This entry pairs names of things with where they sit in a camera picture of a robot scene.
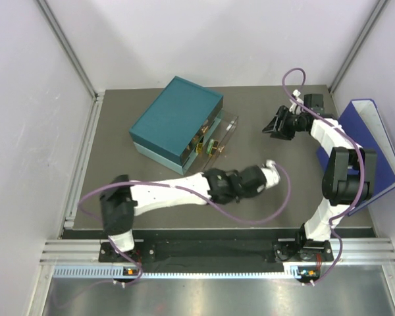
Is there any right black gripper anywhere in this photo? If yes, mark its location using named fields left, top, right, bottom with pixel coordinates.
left=263, top=106, right=306, bottom=141

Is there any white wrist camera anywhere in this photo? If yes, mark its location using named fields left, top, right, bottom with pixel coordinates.
left=261, top=159, right=280, bottom=189
left=289, top=90, right=303, bottom=115

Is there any aluminium frame rail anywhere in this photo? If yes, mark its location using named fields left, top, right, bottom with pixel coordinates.
left=39, top=238, right=395, bottom=281

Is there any teal drawer organizer box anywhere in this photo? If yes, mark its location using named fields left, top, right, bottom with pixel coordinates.
left=129, top=76, right=223, bottom=175

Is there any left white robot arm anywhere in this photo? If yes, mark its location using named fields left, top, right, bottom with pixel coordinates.
left=99, top=165, right=279, bottom=261

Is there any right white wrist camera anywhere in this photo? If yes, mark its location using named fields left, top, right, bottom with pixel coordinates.
left=289, top=90, right=303, bottom=115

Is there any clear drawer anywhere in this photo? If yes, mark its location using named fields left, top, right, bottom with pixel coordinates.
left=182, top=110, right=238, bottom=176

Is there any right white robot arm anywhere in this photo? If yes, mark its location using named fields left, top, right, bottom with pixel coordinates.
left=263, top=93, right=377, bottom=262

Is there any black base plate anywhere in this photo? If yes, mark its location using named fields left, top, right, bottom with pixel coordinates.
left=97, top=238, right=335, bottom=273

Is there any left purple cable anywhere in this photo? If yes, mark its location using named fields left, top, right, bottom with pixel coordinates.
left=77, top=163, right=292, bottom=286

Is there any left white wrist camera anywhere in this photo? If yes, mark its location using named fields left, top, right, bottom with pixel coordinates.
left=261, top=159, right=280, bottom=189

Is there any blue ring binder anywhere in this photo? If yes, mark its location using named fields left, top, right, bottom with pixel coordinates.
left=315, top=98, right=395, bottom=217

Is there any green lipstick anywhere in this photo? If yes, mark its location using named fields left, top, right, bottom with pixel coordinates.
left=206, top=139, right=219, bottom=157

